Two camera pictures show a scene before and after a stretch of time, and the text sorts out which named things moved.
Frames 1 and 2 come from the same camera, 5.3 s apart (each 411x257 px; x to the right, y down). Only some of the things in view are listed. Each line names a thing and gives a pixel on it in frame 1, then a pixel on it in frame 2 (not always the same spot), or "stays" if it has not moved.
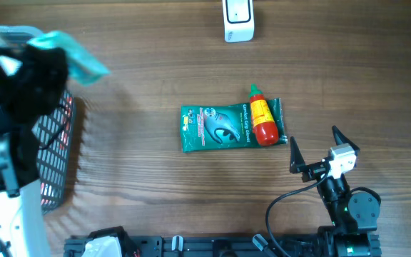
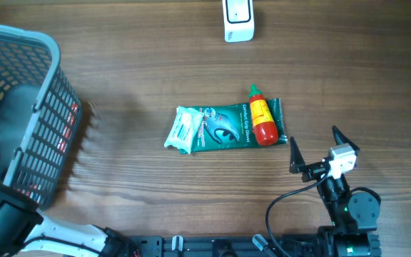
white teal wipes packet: x=81 y=67 -> x=185 y=126
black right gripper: x=297 y=164 stays
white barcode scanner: x=238 y=20 stays
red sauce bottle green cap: x=266 y=131 stays
